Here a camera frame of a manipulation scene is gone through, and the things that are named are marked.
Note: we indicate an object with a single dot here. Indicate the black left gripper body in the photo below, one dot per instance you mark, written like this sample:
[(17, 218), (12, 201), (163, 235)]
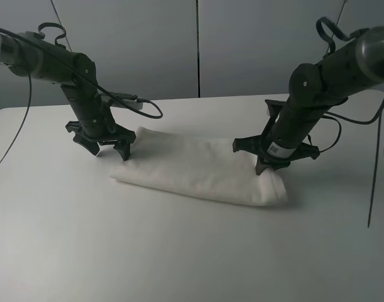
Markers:
[(99, 134)]

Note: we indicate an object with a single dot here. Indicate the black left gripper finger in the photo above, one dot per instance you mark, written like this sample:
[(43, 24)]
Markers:
[(123, 148), (91, 147)]

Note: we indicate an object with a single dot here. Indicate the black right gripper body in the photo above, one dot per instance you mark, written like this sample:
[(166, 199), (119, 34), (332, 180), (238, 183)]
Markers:
[(259, 145)]

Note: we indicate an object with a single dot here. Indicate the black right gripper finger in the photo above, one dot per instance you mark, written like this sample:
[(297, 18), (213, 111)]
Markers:
[(263, 163)]

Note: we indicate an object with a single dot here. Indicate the white towel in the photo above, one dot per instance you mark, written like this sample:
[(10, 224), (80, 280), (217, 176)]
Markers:
[(205, 168)]

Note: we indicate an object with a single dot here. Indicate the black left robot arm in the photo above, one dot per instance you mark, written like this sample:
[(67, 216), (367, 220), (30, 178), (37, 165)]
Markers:
[(28, 54)]

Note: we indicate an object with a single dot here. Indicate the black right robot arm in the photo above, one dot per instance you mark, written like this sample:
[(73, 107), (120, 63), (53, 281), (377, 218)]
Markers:
[(353, 64)]

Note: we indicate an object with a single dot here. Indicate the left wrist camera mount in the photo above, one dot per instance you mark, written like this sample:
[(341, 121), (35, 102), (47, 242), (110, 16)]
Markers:
[(125, 100)]

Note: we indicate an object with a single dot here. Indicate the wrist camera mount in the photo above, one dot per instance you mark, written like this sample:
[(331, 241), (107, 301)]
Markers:
[(274, 108), (125, 100)]

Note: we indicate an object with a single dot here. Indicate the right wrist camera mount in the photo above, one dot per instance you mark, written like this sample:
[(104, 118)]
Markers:
[(274, 108)]

